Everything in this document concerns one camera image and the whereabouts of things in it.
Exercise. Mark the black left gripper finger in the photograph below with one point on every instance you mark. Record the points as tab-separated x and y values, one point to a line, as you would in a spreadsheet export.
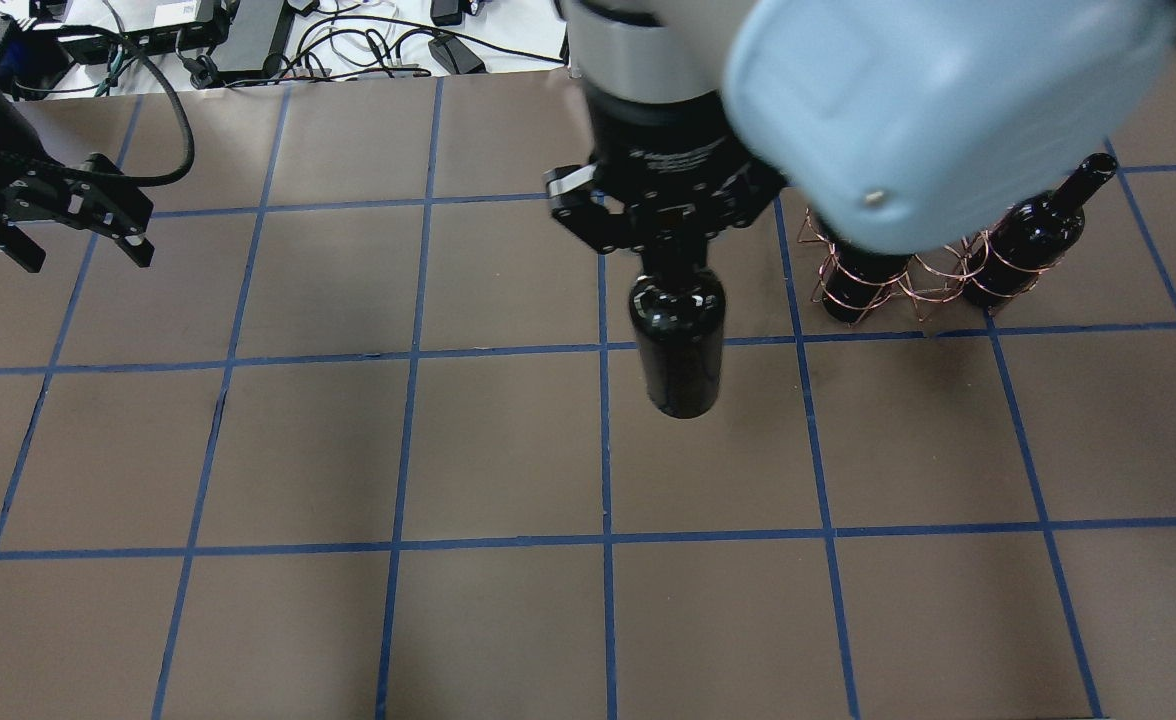
113	208
20	249

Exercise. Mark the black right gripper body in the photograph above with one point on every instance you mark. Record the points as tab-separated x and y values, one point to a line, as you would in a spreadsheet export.
660	150

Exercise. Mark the dark wine bottle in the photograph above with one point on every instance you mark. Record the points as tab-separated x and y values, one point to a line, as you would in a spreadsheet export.
858	280
678	312

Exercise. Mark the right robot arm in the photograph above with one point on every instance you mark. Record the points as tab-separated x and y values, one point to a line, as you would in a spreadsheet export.
907	123

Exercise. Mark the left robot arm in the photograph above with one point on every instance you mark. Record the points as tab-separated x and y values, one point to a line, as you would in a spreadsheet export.
13	122

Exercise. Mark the dark wine bottle in basket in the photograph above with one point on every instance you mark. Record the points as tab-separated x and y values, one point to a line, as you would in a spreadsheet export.
858	280

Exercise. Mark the black power adapter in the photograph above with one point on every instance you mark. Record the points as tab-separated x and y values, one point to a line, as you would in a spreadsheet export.
455	57

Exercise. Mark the copper wire wine basket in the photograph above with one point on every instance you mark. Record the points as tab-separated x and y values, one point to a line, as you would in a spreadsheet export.
931	279

